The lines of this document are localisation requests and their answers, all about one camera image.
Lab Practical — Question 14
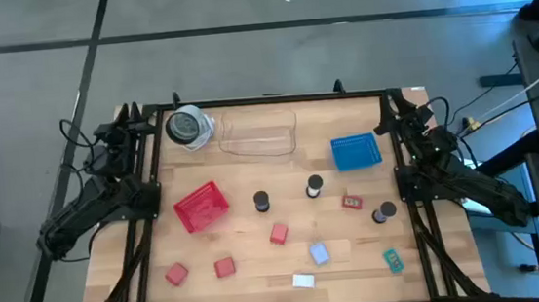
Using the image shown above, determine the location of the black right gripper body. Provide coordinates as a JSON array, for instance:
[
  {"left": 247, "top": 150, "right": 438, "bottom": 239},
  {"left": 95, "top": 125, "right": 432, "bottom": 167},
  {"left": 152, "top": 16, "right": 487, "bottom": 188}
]
[{"left": 395, "top": 101, "right": 439, "bottom": 138}]

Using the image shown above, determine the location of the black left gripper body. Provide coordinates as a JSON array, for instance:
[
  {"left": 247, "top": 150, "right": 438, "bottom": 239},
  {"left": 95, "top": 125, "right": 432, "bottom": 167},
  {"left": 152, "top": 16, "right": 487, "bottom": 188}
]
[{"left": 92, "top": 118, "right": 146, "bottom": 155}]

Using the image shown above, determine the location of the small red packet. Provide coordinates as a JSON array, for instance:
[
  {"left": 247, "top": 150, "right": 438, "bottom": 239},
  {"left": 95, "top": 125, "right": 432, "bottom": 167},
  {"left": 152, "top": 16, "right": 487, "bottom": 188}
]
[{"left": 340, "top": 193, "right": 365, "bottom": 212}]

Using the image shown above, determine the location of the black-capped small bottle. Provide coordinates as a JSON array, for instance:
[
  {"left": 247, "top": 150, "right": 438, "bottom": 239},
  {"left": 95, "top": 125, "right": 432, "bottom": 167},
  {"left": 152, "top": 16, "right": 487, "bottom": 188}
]
[
  {"left": 304, "top": 172, "right": 327, "bottom": 200},
  {"left": 251, "top": 188, "right": 272, "bottom": 215},
  {"left": 370, "top": 200, "right": 399, "bottom": 225}
]

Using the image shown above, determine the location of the small teal packet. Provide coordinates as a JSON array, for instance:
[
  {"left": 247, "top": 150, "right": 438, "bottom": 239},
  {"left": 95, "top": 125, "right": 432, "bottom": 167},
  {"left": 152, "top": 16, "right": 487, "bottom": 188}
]
[{"left": 381, "top": 247, "right": 406, "bottom": 276}]

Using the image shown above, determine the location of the red wall charger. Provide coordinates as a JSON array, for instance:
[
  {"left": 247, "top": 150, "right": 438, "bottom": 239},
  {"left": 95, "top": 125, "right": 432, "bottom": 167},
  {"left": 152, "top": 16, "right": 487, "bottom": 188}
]
[
  {"left": 212, "top": 256, "right": 238, "bottom": 280},
  {"left": 267, "top": 221, "right": 291, "bottom": 246},
  {"left": 163, "top": 261, "right": 191, "bottom": 289}
]

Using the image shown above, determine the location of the pale blue wall charger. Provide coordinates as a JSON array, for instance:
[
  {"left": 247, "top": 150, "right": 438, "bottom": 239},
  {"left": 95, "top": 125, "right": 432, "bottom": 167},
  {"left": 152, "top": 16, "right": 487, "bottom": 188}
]
[{"left": 307, "top": 240, "right": 332, "bottom": 268}]

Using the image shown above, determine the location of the blue plastic mesh basket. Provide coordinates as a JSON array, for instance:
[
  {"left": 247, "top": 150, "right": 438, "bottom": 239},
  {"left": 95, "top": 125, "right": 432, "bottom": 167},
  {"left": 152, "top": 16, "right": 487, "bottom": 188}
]
[{"left": 328, "top": 131, "right": 384, "bottom": 173}]

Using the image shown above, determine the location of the white cylindrical device black top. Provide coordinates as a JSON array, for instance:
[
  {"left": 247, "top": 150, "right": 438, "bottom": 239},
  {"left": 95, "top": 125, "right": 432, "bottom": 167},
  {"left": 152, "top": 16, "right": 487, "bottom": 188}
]
[{"left": 162, "top": 101, "right": 215, "bottom": 149}]

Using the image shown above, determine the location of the white flat floor box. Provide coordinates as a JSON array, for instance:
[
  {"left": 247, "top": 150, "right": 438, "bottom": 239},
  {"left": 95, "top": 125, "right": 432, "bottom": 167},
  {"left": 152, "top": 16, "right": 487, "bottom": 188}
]
[{"left": 455, "top": 155, "right": 494, "bottom": 218}]

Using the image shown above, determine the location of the red plastic mesh basket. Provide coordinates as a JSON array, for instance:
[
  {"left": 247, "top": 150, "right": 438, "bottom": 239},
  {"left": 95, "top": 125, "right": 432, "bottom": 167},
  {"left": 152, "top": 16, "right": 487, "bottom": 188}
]
[{"left": 170, "top": 178, "right": 232, "bottom": 236}]

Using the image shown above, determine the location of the clear plastic tray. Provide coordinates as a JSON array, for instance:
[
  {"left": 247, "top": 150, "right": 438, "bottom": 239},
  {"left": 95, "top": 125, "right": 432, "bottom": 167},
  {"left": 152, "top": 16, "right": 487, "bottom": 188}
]
[{"left": 215, "top": 104, "right": 301, "bottom": 162}]

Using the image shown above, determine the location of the blue-grey metal stand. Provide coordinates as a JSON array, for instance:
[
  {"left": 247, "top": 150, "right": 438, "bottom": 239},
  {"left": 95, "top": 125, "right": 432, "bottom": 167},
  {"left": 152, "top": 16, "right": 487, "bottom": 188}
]
[{"left": 465, "top": 205, "right": 539, "bottom": 283}]

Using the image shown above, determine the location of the white cable on desk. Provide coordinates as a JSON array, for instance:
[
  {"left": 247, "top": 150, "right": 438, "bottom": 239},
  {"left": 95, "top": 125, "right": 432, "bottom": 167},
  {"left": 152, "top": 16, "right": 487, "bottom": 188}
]
[{"left": 474, "top": 55, "right": 539, "bottom": 122}]

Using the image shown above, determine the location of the black aluminium table frame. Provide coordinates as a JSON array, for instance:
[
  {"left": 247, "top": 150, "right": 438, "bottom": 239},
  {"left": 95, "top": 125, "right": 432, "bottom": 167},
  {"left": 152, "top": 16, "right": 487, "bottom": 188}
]
[{"left": 62, "top": 74, "right": 491, "bottom": 302}]

